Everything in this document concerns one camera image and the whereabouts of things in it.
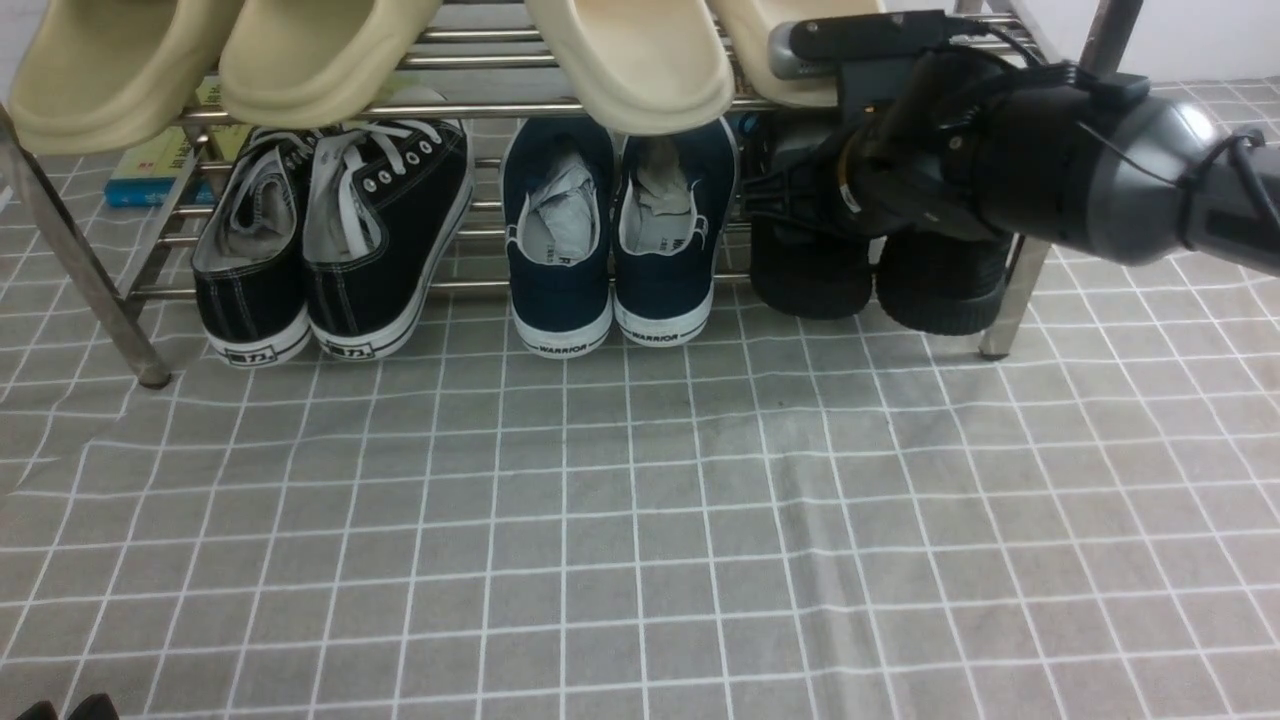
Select black canvas sneaker left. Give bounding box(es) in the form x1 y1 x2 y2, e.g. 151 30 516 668
189 127 323 368

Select navy canvas sneaker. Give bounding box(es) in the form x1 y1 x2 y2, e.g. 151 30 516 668
499 115 617 360
612 117 740 348

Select beige slipper far left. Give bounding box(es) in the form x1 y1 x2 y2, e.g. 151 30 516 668
8 1 243 155

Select cream slipper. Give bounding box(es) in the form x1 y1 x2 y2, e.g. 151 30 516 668
709 1 884 108
524 1 736 136

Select black canvas sneaker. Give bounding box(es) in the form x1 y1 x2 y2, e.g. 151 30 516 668
302 118 475 361
189 127 323 368

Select black canvas sneaker right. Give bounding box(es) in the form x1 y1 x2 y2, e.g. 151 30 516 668
302 118 475 361

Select grey checkered floor cloth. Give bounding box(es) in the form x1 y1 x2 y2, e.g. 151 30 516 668
1 199 1279 719

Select navy canvas sneaker left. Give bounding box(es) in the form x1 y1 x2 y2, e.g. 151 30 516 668
499 115 617 360

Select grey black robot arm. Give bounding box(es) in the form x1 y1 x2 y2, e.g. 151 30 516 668
742 46 1277 275

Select cream slipper far right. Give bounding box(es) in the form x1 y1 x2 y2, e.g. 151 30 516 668
709 1 884 108

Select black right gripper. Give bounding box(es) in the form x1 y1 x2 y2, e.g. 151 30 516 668
745 50 1001 243

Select black knit sneaker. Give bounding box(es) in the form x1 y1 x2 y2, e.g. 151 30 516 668
740 111 873 320
876 231 1012 337

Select stainless steel shoe rack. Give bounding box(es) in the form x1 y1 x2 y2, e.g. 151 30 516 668
3 1 1144 389

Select black left gripper tips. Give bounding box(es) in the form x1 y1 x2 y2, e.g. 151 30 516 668
15 692 122 720

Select blue yellow book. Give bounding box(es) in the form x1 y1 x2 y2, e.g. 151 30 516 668
102 77 250 208

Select navy canvas sneaker right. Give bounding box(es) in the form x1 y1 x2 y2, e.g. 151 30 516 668
612 117 740 348

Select beige slipper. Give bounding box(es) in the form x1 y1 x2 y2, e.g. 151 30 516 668
218 1 443 129
8 1 243 155

